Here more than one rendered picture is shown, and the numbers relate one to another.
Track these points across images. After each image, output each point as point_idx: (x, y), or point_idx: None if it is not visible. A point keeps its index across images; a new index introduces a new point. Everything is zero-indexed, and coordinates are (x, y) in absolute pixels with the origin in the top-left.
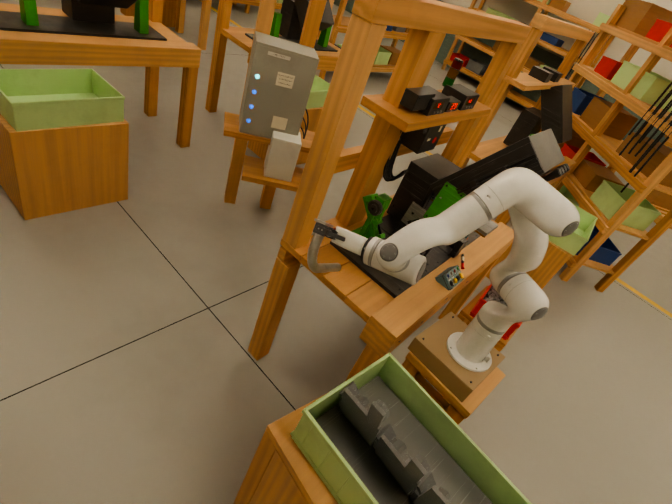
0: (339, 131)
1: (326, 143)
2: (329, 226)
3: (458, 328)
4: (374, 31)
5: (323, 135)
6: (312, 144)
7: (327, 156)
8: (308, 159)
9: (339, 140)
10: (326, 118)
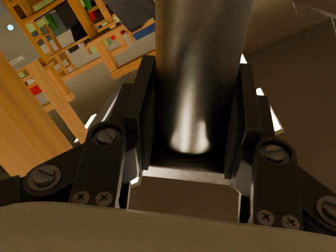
0: (30, 159)
1: (26, 123)
2: (182, 171)
3: None
4: None
5: (39, 125)
6: (29, 91)
7: (0, 108)
8: (5, 61)
9: (7, 146)
10: (61, 148)
